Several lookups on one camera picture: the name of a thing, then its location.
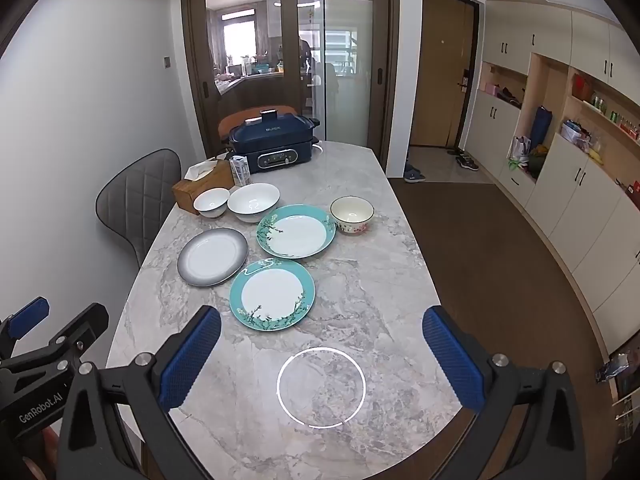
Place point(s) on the pink floral bowl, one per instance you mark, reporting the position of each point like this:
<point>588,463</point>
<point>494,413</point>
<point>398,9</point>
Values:
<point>351,210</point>

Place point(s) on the brown sliding glass door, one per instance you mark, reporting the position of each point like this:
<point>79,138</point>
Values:
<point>382,60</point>
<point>196,60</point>

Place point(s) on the grey quilted chair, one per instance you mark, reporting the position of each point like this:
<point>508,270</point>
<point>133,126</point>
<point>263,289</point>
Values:
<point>135,200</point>

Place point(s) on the white shopping bag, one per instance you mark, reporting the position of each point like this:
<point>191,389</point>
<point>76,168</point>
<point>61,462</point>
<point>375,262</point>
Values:
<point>520,149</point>

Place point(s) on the navy electric hot pot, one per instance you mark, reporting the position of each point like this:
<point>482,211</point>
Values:
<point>272,142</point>

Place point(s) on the deep teal floral plate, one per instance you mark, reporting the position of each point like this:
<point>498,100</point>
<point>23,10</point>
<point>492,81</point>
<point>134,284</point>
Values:
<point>297,232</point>

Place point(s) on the clear plastic container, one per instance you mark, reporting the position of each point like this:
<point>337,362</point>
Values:
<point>574,132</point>

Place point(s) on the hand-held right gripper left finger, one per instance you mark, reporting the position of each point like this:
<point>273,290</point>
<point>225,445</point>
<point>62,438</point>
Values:
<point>190,360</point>

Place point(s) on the blue packet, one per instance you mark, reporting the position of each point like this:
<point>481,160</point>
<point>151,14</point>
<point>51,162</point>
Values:
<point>612,366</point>

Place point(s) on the blue bag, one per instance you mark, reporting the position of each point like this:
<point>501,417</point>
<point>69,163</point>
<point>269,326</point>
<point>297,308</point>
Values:
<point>541,125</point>

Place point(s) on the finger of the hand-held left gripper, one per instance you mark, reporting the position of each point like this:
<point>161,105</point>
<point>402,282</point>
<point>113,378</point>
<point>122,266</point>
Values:
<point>30,317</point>
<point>87,322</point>

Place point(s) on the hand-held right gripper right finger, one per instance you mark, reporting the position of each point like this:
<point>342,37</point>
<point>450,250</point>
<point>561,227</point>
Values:
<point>452,365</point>

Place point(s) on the red bag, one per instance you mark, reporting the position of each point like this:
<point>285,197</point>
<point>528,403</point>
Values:
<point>582,87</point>

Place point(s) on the white tissue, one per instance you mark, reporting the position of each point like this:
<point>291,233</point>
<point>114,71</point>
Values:
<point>200,169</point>

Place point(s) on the orange chair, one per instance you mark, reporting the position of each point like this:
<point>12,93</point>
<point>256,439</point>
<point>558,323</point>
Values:
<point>235,120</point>

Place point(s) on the black sneakers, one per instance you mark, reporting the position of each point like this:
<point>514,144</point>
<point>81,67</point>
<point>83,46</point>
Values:
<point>467,162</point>

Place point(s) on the pink box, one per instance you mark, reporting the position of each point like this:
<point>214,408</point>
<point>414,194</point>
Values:
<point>491,89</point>

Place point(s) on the white wall cabinet unit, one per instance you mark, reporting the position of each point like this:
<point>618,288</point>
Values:
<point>575,200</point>

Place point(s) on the green drink cans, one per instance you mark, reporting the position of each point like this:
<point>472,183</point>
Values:
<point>605,106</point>

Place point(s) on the small white bowl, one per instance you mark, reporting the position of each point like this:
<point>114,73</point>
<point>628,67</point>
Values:
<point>211,201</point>

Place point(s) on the grey rimmed white plate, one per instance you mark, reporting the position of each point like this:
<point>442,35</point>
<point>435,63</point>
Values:
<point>212,257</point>

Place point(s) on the yellow bananas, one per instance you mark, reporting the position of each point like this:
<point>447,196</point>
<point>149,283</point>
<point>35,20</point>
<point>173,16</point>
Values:
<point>595,156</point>

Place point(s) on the brown entry door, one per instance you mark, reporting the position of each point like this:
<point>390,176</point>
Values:
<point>440,60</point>

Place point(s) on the wooden tissue box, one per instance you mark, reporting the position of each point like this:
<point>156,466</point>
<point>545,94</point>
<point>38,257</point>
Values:
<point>200,190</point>

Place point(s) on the small milk carton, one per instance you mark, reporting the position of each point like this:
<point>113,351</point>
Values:
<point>240,170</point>

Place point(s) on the large white bowl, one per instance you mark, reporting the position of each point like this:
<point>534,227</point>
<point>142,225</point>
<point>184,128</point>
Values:
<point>253,200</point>

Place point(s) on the dark shoes on shelf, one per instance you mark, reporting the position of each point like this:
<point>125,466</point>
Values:
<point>510,96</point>

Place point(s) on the blue shoe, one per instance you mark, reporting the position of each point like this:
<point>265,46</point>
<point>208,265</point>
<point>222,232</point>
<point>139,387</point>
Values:
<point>414,174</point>

